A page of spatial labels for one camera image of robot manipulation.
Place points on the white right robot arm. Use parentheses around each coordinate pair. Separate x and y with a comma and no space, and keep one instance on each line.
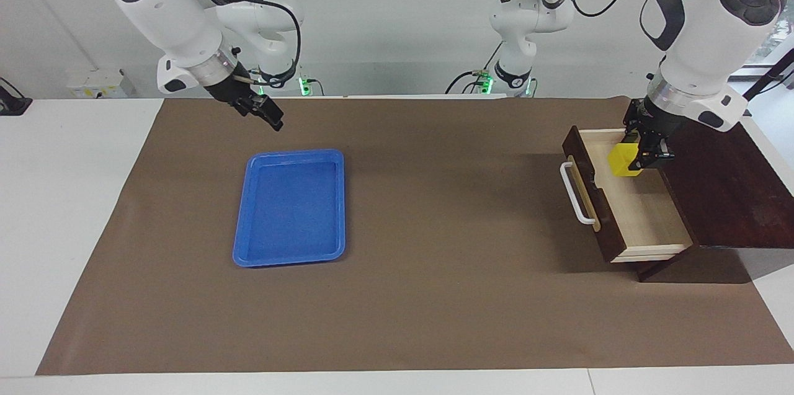
(167,10)

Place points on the black angled stand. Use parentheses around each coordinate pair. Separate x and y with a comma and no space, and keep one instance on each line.
(766,75)

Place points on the brown table mat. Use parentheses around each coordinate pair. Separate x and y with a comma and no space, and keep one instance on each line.
(434,258)

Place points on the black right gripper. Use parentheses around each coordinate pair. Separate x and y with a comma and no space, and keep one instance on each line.
(232,94)

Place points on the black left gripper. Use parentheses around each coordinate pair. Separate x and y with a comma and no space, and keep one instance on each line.
(651,122)

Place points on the white wall socket box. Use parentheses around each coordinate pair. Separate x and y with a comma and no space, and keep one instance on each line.
(99,85)

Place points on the blue plastic tray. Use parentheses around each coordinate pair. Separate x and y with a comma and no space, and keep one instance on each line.
(291,209)

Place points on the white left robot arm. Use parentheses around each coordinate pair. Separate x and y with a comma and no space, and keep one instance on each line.
(701,23)

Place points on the yellow cube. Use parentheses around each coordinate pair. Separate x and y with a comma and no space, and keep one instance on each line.
(622,160)

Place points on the dark wooden cabinet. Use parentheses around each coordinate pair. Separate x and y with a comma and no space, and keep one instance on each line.
(732,196)

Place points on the black table clamp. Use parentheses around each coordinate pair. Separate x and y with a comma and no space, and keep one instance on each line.
(12,103)

